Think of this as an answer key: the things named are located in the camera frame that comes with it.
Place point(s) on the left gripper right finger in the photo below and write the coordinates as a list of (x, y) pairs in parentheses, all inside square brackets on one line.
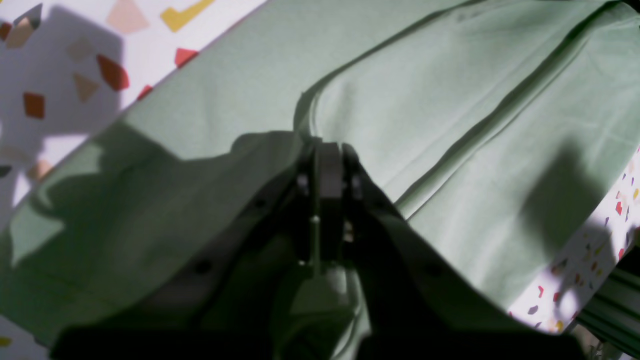
[(419, 307)]

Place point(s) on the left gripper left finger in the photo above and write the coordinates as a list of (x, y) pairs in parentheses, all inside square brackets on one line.
[(217, 307)]

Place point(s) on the light green T-shirt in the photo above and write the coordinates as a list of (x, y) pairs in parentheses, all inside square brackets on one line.
[(135, 131)]

